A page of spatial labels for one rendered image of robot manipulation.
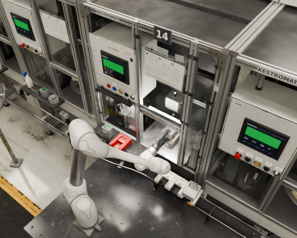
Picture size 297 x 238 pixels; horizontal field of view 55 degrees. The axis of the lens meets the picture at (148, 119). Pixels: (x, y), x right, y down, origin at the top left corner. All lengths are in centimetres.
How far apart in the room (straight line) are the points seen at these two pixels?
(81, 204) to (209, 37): 142
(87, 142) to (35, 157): 210
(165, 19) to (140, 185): 139
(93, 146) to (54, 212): 91
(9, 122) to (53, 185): 131
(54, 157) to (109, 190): 138
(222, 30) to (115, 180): 152
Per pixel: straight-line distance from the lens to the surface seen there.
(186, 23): 185
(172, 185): 231
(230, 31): 181
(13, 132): 422
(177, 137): 248
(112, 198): 249
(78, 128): 188
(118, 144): 251
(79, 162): 206
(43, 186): 353
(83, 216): 219
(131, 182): 255
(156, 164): 208
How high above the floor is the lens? 283
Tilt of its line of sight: 45 degrees down
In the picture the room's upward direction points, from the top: straight up
